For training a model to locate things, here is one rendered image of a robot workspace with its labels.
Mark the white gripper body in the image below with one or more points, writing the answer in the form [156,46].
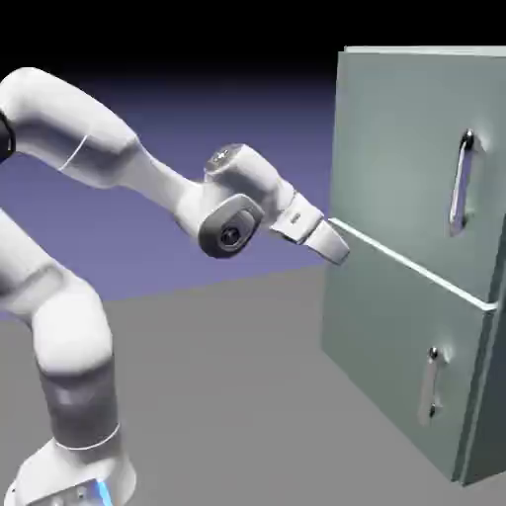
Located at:
[327,241]

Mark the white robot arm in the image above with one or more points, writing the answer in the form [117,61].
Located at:
[99,142]

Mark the grey-green cabinet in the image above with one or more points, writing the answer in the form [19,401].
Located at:
[407,253]

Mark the large grey-green cabinet door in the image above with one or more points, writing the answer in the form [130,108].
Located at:
[395,158]

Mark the small grey-green cabinet door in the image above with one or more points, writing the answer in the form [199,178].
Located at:
[395,336]

